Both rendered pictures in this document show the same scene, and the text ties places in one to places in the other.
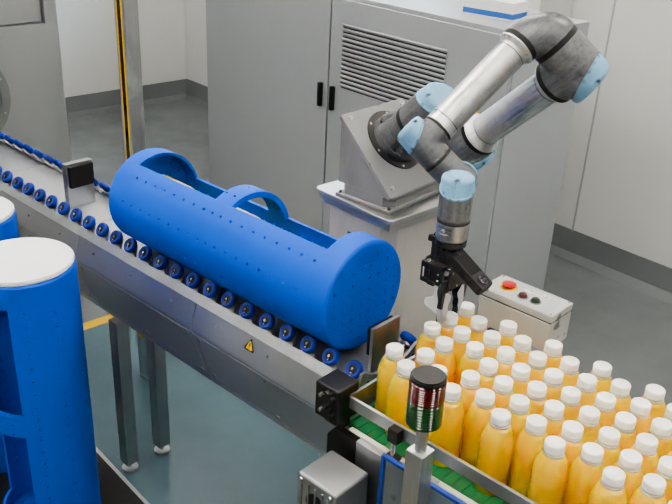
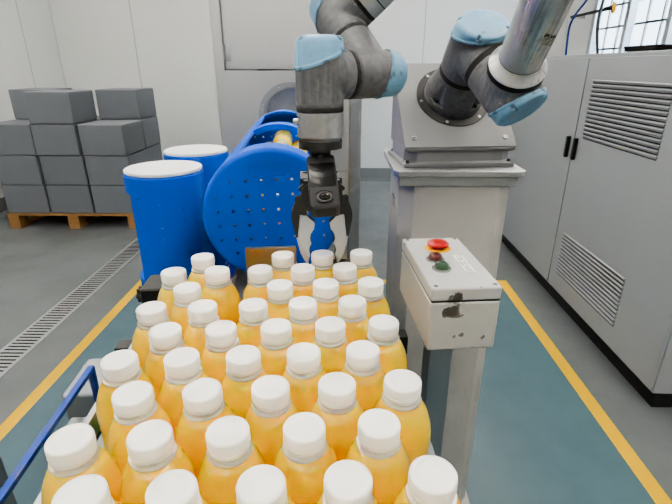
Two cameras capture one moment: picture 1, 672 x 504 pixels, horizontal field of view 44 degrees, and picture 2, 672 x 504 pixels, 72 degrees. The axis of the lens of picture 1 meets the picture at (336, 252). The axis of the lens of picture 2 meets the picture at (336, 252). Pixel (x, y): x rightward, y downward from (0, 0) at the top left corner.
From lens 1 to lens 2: 1.58 m
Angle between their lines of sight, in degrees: 40
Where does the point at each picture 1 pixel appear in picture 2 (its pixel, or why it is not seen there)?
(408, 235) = (432, 199)
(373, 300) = (288, 227)
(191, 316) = not seen: hidden behind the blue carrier
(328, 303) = (207, 204)
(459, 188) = (301, 47)
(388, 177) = (417, 128)
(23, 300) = (136, 188)
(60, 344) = (164, 232)
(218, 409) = not seen: hidden behind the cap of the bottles
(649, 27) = not seen: outside the picture
